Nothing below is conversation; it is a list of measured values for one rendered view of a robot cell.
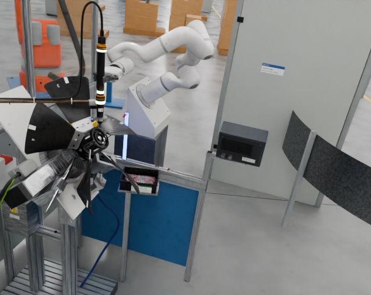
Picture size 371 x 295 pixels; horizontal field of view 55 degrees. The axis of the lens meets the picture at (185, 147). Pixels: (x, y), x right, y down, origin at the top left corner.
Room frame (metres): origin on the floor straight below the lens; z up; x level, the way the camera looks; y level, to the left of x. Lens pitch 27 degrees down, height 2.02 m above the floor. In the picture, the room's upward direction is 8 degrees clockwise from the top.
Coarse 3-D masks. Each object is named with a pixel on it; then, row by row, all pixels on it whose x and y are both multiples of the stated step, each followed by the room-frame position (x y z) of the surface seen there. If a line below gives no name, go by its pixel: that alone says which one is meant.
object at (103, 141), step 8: (96, 128) 1.57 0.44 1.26; (96, 136) 1.54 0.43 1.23; (104, 136) 1.59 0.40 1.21; (80, 144) 1.53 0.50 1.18; (88, 144) 1.49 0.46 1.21; (96, 144) 1.49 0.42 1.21; (104, 144) 1.55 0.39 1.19; (80, 152) 1.51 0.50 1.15; (88, 152) 1.50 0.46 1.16; (96, 152) 1.51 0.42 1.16
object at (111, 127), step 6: (108, 120) 1.85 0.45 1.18; (96, 126) 1.74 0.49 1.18; (102, 126) 1.75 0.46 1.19; (108, 126) 1.77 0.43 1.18; (114, 126) 1.79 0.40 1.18; (120, 126) 1.82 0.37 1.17; (126, 126) 1.87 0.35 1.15; (108, 132) 1.68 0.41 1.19; (114, 132) 1.72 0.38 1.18; (120, 132) 1.75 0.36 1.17; (126, 132) 1.79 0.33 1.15; (132, 132) 1.84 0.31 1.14
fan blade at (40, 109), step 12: (36, 108) 1.36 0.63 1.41; (48, 108) 1.40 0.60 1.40; (36, 120) 1.34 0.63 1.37; (48, 120) 1.38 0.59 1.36; (60, 120) 1.43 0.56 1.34; (36, 132) 1.33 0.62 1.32; (48, 132) 1.37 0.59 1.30; (60, 132) 1.42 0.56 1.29; (72, 132) 1.46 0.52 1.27; (36, 144) 1.32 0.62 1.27; (48, 144) 1.36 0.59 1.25; (60, 144) 1.42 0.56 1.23
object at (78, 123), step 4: (80, 120) 1.61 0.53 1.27; (84, 120) 1.61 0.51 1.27; (88, 120) 1.62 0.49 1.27; (72, 124) 1.59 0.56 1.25; (76, 124) 1.59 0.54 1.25; (80, 124) 1.60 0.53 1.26; (84, 124) 1.60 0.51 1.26; (88, 124) 1.61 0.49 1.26; (92, 124) 1.61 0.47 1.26; (76, 128) 1.58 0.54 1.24; (80, 128) 1.58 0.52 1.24; (84, 128) 1.59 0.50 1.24; (88, 128) 1.59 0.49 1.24
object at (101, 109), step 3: (102, 30) 1.64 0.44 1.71; (102, 33) 1.64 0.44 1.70; (99, 36) 1.64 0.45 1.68; (102, 36) 1.64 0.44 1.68; (99, 39) 1.63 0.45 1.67; (102, 39) 1.63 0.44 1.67; (105, 39) 1.65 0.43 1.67; (99, 42) 1.63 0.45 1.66; (102, 42) 1.63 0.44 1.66; (105, 42) 1.65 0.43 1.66; (99, 105) 1.63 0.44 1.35; (102, 105) 1.64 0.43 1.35; (99, 108) 1.63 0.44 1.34; (102, 108) 1.64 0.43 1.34; (99, 111) 1.63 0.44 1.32; (102, 111) 1.64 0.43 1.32; (99, 114) 1.63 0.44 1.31; (102, 114) 1.64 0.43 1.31; (99, 117) 1.63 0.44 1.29; (102, 117) 1.64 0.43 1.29; (99, 123) 1.64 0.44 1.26
